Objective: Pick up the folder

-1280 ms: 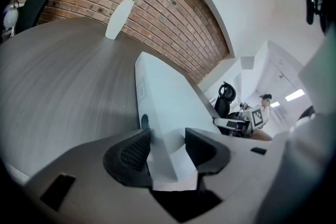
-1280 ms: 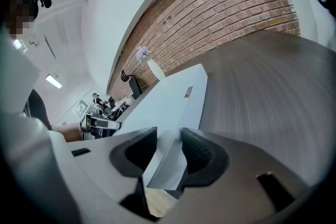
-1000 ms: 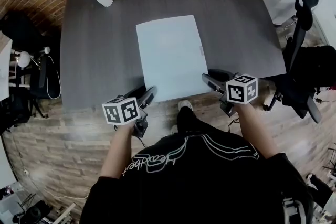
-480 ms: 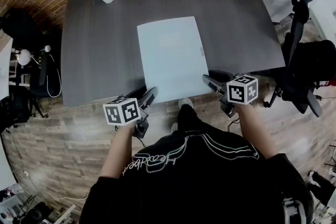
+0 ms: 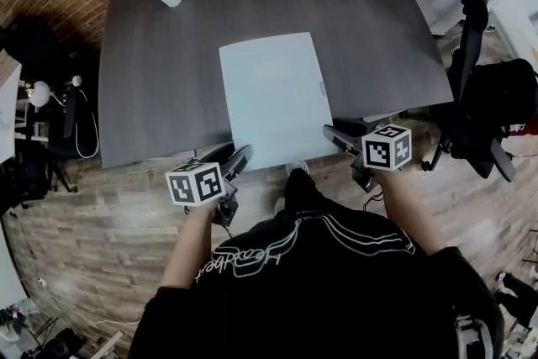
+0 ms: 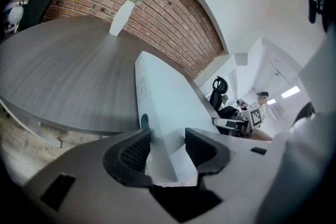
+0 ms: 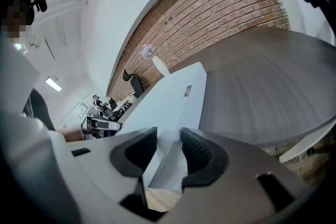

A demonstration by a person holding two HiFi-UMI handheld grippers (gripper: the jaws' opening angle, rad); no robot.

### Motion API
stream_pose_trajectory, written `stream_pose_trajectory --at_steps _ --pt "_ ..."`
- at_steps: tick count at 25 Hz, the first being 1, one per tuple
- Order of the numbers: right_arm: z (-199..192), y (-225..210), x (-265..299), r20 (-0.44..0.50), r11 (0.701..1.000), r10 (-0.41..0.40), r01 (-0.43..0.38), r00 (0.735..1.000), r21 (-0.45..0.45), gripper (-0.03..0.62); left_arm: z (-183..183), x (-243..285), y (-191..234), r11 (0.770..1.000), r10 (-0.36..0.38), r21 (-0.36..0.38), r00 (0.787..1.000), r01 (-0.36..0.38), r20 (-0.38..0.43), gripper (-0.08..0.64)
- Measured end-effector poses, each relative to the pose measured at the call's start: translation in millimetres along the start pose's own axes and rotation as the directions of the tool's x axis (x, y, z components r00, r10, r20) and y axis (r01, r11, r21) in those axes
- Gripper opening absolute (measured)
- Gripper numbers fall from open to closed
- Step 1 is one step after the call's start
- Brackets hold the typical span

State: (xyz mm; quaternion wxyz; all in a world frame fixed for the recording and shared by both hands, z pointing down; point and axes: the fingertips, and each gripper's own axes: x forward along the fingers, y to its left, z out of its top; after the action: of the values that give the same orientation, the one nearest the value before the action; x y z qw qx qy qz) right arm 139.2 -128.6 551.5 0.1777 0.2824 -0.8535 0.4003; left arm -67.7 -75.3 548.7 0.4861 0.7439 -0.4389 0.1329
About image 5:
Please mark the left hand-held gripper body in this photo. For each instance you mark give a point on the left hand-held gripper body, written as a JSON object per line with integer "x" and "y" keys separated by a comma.
{"x": 195, "y": 183}

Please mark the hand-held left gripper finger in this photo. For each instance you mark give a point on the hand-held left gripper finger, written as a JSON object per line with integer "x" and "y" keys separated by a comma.
{"x": 214, "y": 154}
{"x": 238, "y": 162}

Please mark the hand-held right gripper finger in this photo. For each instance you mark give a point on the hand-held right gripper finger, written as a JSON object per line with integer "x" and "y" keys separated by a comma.
{"x": 344, "y": 140}
{"x": 353, "y": 125}

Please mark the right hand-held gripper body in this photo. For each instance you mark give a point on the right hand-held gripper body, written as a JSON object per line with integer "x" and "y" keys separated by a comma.
{"x": 386, "y": 149}

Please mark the white box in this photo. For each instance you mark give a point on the white box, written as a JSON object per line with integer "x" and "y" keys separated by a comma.
{"x": 273, "y": 96}

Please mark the person's left forearm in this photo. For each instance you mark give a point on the person's left forearm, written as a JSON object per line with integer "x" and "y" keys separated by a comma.
{"x": 189, "y": 248}

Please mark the person's right forearm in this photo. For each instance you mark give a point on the person's right forearm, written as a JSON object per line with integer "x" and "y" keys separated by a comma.
{"x": 407, "y": 214}

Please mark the person's white shoe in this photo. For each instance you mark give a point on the person's white shoe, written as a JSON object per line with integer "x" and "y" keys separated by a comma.
{"x": 279, "y": 205}
{"x": 296, "y": 166}

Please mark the person's black trousers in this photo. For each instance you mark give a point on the person's black trousers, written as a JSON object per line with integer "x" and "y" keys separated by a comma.
{"x": 300, "y": 193}

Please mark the black backpack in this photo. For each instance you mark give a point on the black backpack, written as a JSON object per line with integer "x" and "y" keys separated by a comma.
{"x": 500, "y": 96}

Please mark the black office chair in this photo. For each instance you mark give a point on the black office chair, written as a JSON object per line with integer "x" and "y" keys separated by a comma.
{"x": 475, "y": 33}
{"x": 38, "y": 50}

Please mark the person's black printed shirt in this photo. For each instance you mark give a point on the person's black printed shirt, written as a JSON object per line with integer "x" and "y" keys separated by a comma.
{"x": 315, "y": 298}

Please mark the white round lamp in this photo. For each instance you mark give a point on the white round lamp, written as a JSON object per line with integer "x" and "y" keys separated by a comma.
{"x": 41, "y": 93}

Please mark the white board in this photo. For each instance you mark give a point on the white board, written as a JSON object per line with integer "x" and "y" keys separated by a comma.
{"x": 9, "y": 113}

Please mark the grey belt-worn device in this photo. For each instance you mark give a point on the grey belt-worn device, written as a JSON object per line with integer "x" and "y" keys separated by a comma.
{"x": 471, "y": 336}

